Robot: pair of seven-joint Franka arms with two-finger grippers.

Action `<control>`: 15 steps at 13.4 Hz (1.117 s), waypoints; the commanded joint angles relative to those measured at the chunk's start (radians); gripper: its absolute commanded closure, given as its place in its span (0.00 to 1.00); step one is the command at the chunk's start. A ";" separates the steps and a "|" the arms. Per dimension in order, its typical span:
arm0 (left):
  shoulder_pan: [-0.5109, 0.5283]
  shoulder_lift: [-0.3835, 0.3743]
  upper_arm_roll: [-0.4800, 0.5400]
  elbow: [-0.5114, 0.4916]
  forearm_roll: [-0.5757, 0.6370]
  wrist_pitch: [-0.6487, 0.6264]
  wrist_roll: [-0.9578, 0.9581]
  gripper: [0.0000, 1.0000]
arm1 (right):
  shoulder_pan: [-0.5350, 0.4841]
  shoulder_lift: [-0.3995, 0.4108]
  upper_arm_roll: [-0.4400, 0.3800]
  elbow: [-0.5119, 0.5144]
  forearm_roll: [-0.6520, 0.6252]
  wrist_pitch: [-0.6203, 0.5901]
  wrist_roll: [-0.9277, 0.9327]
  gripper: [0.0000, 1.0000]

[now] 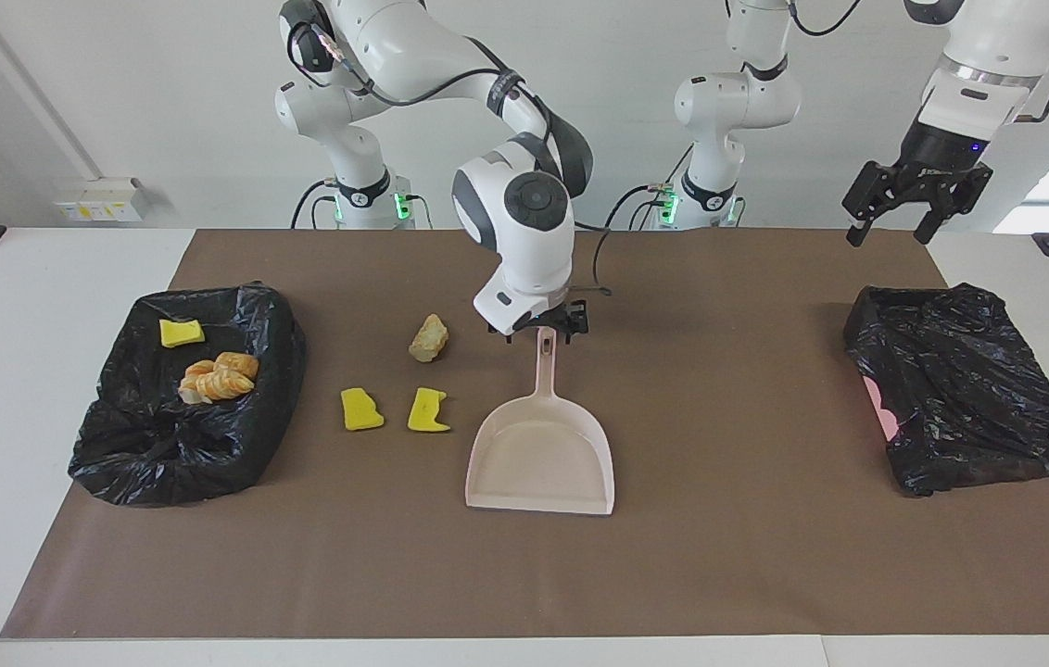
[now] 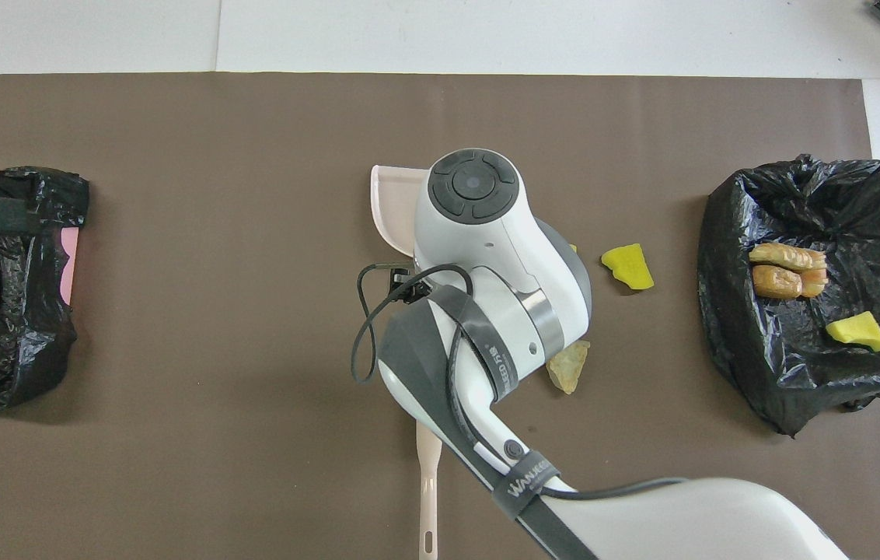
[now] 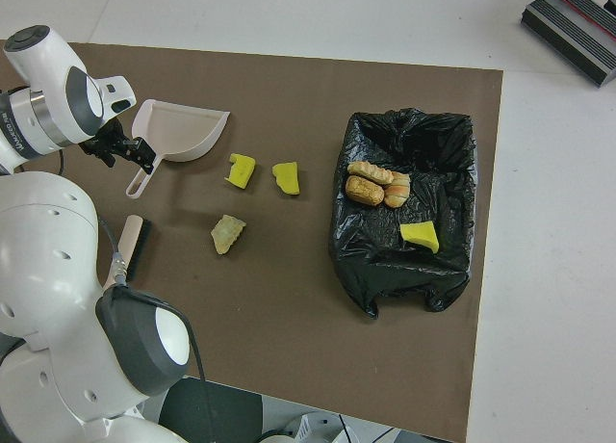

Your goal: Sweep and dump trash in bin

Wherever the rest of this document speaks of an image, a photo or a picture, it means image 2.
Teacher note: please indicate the black plastic trash bag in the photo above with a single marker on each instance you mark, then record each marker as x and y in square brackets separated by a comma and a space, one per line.
[5, 327]
[766, 365]

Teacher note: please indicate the yellow sponge wedge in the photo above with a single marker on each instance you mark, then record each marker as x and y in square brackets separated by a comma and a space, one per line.
[856, 330]

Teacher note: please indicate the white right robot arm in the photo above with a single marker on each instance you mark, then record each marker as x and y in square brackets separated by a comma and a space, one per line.
[487, 257]

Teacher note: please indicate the brown sponge chunk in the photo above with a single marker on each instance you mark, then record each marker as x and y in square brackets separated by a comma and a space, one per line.
[776, 282]

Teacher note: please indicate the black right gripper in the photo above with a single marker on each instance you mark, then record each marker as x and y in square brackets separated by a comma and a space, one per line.
[411, 285]

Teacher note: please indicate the beige plastic dustpan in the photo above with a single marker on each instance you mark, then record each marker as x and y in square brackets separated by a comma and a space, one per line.
[397, 210]

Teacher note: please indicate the pink plastic bin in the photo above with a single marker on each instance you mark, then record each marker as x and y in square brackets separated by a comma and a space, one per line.
[69, 264]

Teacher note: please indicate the brown table mat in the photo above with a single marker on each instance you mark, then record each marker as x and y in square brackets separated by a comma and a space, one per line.
[176, 389]

